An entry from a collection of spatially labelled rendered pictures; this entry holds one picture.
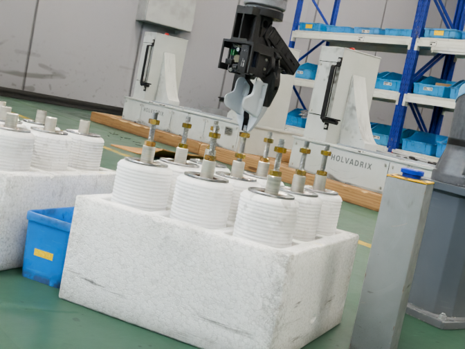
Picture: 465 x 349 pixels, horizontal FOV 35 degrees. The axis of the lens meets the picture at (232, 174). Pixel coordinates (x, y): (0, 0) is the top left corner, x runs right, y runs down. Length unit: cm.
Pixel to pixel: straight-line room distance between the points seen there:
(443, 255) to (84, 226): 79
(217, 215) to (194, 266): 10
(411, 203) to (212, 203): 34
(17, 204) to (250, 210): 47
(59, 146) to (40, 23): 639
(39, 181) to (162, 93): 449
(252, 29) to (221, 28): 761
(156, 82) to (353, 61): 214
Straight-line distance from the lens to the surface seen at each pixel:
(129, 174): 125
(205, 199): 119
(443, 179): 169
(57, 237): 136
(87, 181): 157
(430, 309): 169
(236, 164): 133
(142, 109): 580
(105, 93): 822
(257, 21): 129
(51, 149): 152
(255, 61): 128
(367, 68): 436
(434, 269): 168
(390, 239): 130
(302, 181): 128
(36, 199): 145
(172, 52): 602
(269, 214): 114
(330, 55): 429
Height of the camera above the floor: 38
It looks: 5 degrees down
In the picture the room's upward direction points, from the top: 11 degrees clockwise
